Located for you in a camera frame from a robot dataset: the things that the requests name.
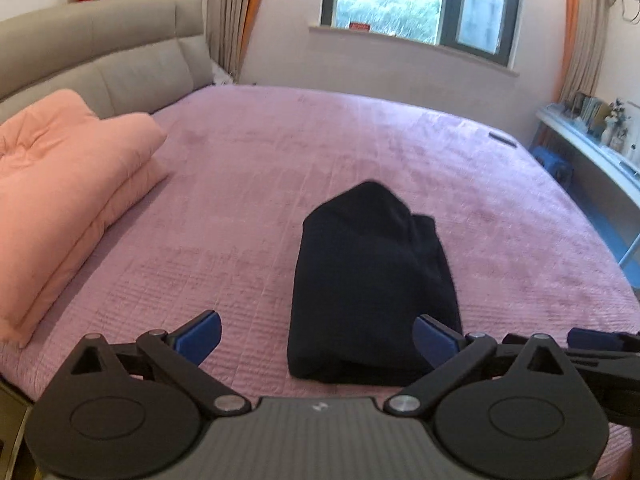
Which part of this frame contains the beige padded headboard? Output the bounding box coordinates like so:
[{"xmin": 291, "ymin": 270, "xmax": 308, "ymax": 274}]
[{"xmin": 0, "ymin": 0, "xmax": 217, "ymax": 122}]

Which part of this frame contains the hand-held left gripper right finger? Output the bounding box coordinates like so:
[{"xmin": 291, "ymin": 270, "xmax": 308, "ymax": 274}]
[{"xmin": 383, "ymin": 314, "xmax": 585, "ymax": 417}]

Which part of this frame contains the row of books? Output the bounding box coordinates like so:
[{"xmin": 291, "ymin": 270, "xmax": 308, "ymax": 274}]
[{"xmin": 569, "ymin": 91, "xmax": 614, "ymax": 137}]

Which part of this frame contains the white vase with flowers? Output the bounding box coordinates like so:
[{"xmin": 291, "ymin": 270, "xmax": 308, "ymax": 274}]
[{"xmin": 602, "ymin": 98, "xmax": 632, "ymax": 147}]

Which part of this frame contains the dark framed window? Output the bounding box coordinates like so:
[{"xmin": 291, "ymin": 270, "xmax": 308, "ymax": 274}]
[{"xmin": 320, "ymin": 0, "xmax": 529, "ymax": 69}]

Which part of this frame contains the blue stool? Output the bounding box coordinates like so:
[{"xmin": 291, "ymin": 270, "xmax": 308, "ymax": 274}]
[{"xmin": 530, "ymin": 145, "xmax": 574, "ymax": 184}]

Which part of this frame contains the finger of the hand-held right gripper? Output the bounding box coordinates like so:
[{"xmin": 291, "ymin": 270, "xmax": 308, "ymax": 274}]
[{"xmin": 567, "ymin": 327, "xmax": 640, "ymax": 362}]

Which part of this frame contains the black garment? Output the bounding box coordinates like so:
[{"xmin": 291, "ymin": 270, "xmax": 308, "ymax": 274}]
[{"xmin": 287, "ymin": 180, "xmax": 464, "ymax": 387}]

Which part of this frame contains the pink folded quilt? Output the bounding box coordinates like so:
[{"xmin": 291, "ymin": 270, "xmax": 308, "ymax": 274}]
[{"xmin": 0, "ymin": 88, "xmax": 170, "ymax": 349}]

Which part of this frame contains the wooden nightstand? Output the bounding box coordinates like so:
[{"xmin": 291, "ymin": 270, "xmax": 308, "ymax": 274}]
[{"xmin": 0, "ymin": 379, "xmax": 37, "ymax": 480}]

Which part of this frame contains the white desk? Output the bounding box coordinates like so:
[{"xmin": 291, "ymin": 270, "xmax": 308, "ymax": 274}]
[{"xmin": 535, "ymin": 104, "xmax": 640, "ymax": 197}]

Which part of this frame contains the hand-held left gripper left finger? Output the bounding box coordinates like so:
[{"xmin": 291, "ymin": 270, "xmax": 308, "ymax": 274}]
[{"xmin": 50, "ymin": 309, "xmax": 252, "ymax": 418}]

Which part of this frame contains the bed with lilac sheet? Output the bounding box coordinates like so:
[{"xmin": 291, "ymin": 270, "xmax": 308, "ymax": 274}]
[{"xmin": 0, "ymin": 84, "xmax": 640, "ymax": 466}]

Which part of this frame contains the orange and beige curtain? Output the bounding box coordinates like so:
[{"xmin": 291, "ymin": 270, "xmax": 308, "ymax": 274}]
[
  {"xmin": 552, "ymin": 0, "xmax": 620, "ymax": 107},
  {"xmin": 205, "ymin": 0, "xmax": 275, "ymax": 87}
]

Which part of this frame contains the white chair leg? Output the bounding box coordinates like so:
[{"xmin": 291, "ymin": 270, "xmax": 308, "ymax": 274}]
[{"xmin": 617, "ymin": 232, "xmax": 640, "ymax": 302}]

